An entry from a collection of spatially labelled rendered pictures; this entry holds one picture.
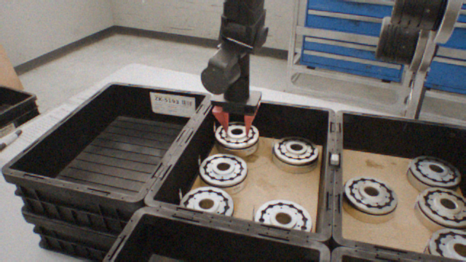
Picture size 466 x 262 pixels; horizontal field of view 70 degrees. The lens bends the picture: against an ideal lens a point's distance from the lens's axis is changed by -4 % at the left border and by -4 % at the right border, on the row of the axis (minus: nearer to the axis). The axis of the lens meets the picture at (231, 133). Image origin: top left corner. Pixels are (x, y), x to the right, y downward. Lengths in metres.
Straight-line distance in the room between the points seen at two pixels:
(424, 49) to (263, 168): 0.89
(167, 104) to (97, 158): 0.22
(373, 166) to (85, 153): 0.68
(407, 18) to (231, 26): 0.51
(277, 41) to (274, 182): 2.95
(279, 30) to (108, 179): 2.98
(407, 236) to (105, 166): 0.65
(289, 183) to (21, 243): 0.62
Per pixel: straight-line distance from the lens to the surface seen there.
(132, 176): 0.79
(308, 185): 0.76
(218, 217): 0.54
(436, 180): 0.82
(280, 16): 3.54
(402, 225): 0.73
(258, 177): 0.76
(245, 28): 0.64
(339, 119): 0.80
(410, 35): 1.48
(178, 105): 0.91
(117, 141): 0.91
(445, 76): 2.63
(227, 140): 0.78
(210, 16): 3.85
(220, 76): 0.62
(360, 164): 0.84
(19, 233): 0.95
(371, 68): 2.61
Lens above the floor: 1.33
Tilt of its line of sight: 34 degrees down
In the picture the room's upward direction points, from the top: straight up
